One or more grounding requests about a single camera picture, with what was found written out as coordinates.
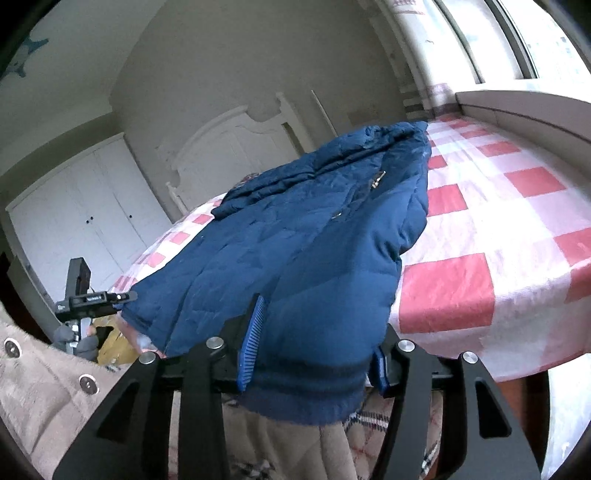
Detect beige fleece robe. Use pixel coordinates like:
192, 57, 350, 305
0, 305, 370, 480

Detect window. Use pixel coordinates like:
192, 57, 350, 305
438, 0, 591, 84

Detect beige window sill ledge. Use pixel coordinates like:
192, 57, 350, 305
455, 78, 591, 155

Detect person's left hand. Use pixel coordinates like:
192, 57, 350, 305
51, 324, 100, 361

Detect blue quilted jacket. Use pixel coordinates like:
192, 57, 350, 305
121, 121, 432, 425

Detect shark wall sticker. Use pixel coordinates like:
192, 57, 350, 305
0, 36, 50, 80

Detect printed curtain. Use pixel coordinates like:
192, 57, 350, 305
376, 0, 465, 118

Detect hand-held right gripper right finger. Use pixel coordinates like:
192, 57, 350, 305
369, 325, 542, 480

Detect plaid pants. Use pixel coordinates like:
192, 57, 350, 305
168, 392, 444, 480

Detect white bed headboard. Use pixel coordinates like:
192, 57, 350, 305
157, 91, 315, 217

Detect white wardrobe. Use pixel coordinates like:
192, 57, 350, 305
4, 131, 171, 296

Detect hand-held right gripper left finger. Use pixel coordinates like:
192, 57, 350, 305
52, 294, 267, 480

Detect pink checked bed blanket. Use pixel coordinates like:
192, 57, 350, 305
108, 113, 591, 372

